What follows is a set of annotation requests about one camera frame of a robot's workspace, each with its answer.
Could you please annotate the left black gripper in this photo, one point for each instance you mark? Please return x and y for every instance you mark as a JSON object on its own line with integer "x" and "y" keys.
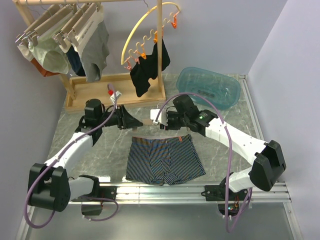
{"x": 125, "y": 120}

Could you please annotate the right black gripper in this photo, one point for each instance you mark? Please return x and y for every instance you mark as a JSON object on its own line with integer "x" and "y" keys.
{"x": 169, "y": 127}

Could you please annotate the navy striped underwear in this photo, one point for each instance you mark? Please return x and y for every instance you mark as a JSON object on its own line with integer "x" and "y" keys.
{"x": 160, "y": 161}

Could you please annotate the beige clip hanger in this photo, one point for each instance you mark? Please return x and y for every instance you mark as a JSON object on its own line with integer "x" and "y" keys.
{"x": 145, "y": 116}

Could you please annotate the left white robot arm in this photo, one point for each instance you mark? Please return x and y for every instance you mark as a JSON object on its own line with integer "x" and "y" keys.
{"x": 49, "y": 186}

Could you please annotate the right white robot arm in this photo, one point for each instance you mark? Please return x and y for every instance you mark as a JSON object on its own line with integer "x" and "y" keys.
{"x": 266, "y": 159}

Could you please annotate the black hanging underwear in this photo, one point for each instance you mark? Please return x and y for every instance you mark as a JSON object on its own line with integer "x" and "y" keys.
{"x": 144, "y": 70}

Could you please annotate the dark blue hanging underwear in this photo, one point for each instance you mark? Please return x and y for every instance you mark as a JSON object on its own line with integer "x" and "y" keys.
{"x": 75, "y": 62}

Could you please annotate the grey hanging underwear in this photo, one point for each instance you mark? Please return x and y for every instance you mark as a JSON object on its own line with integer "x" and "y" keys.
{"x": 93, "y": 46}

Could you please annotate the orange hanging underwear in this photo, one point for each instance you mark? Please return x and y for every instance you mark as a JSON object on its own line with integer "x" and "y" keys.
{"x": 41, "y": 70}

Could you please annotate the light green hanging underwear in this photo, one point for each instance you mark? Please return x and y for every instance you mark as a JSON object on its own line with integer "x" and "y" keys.
{"x": 48, "y": 53}

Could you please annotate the beige hanger with grey underwear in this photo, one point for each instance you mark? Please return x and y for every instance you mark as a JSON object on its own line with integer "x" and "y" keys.
{"x": 76, "y": 23}

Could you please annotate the beige hanger with green underwear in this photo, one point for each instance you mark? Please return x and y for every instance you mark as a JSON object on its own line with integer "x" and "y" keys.
{"x": 53, "y": 15}

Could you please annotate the blue plastic basin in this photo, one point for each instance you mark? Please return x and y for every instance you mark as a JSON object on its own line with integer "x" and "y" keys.
{"x": 221, "y": 90}

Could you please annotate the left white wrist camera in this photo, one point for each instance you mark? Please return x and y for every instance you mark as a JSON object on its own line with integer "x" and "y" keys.
{"x": 114, "y": 94}

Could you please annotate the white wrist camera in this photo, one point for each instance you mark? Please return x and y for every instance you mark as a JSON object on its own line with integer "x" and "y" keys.
{"x": 158, "y": 117}
{"x": 114, "y": 94}

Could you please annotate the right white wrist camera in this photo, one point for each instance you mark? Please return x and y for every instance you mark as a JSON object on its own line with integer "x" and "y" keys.
{"x": 158, "y": 117}

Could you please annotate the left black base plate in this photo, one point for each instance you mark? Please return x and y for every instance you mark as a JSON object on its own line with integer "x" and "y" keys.
{"x": 107, "y": 192}

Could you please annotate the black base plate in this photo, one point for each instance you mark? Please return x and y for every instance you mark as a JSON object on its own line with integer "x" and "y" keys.
{"x": 213, "y": 193}
{"x": 107, "y": 192}

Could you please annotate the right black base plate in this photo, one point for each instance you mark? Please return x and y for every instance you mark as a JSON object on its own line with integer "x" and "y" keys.
{"x": 213, "y": 193}

